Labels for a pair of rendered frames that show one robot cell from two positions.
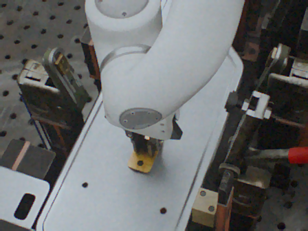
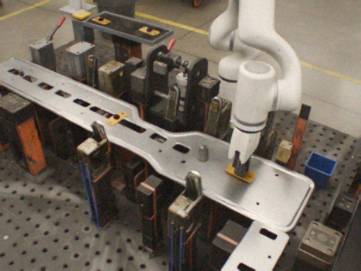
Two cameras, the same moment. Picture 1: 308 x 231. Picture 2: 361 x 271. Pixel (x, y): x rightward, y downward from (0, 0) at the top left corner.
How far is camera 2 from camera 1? 0.96 m
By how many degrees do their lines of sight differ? 54
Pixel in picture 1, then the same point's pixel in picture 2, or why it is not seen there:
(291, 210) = not seen: hidden behind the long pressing
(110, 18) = (269, 71)
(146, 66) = (297, 68)
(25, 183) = (252, 231)
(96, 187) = (259, 198)
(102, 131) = (224, 190)
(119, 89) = (297, 86)
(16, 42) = not seen: outside the picture
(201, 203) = (287, 146)
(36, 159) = (231, 231)
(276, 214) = not seen: hidden behind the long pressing
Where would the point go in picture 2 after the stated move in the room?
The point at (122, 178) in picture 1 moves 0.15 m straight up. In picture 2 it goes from (256, 187) to (265, 146)
